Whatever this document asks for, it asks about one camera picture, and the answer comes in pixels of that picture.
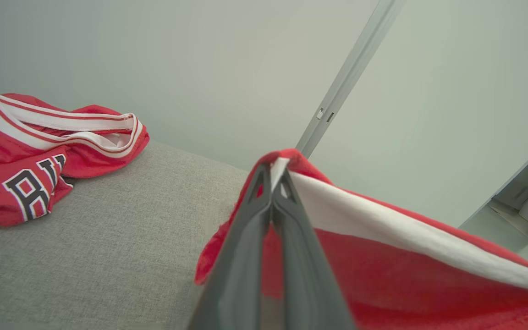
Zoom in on grey door frame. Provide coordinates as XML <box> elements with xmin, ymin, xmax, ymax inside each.
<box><xmin>459</xmin><ymin>132</ymin><xmax>528</xmax><ymax>231</ymax></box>

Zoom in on grey partition post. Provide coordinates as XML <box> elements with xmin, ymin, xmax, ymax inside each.
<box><xmin>295</xmin><ymin>0</ymin><xmax>407</xmax><ymax>159</ymax></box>

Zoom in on red shorts with white stripes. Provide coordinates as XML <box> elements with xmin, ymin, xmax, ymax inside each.
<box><xmin>194</xmin><ymin>148</ymin><xmax>528</xmax><ymax>330</ymax></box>

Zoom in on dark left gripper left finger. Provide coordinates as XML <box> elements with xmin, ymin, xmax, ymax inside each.
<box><xmin>188</xmin><ymin>163</ymin><xmax>274</xmax><ymax>330</ymax></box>

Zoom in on grey fabric sofa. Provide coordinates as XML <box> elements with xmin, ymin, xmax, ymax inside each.
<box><xmin>0</xmin><ymin>140</ymin><xmax>252</xmax><ymax>330</ymax></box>

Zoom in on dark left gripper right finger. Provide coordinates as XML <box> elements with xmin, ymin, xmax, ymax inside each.
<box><xmin>271</xmin><ymin>170</ymin><xmax>357</xmax><ymax>330</ymax></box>

